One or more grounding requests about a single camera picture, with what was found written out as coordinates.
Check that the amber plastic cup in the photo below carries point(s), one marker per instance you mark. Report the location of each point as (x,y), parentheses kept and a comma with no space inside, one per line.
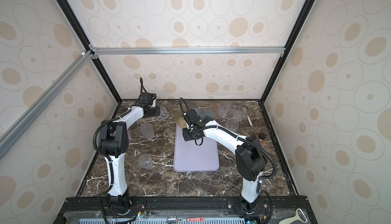
(179,119)

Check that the aluminium frame bar left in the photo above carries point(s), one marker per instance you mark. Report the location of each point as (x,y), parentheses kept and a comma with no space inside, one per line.
(13,134)

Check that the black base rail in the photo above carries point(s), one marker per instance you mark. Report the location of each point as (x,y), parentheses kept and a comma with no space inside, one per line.
(167,210)

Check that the lavender plastic tray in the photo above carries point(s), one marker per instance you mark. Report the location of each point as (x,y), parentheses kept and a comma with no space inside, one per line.
(189,156)

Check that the teal dimpled plastic cup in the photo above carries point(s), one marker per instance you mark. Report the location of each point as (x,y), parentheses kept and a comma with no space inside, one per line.
(209,113)

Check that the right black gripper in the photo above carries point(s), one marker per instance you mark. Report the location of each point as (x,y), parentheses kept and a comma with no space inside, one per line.
(186,137)

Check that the pink ribbed plastic cup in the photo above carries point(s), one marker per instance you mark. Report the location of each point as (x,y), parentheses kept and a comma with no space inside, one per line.
(232,125)

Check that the clear small tumbler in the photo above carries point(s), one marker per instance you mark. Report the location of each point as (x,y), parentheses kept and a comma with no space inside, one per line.
(164,114)

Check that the frosted plastic cup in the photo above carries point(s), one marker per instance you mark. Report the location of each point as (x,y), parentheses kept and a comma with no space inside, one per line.
(147,130)

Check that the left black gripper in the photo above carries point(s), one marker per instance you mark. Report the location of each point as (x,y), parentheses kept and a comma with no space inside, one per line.
(158,111)

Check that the blue grey plastic cup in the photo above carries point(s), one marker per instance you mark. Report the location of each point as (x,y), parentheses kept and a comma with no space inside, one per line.
(198,111)

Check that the brown bottle black cap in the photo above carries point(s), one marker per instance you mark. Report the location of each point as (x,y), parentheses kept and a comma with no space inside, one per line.
(262,136)

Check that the aluminium frame bar back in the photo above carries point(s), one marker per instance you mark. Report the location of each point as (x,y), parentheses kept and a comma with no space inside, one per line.
(189,50)

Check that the aluminium frame bar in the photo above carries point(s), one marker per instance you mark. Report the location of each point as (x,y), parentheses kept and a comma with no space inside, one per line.
(13,134)
(189,50)

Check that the clear lying cup front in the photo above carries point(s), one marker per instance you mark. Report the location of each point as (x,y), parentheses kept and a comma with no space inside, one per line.
(145,161)

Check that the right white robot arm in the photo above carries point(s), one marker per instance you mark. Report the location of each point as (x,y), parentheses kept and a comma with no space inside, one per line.
(253,163)

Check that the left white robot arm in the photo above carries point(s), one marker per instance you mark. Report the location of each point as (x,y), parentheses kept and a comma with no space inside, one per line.
(111,141)

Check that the red handled screwdriver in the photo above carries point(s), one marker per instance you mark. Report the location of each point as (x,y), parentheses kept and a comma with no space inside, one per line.
(194,219)

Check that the white peeler tool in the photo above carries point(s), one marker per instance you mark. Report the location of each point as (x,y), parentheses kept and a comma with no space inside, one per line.
(299,216)

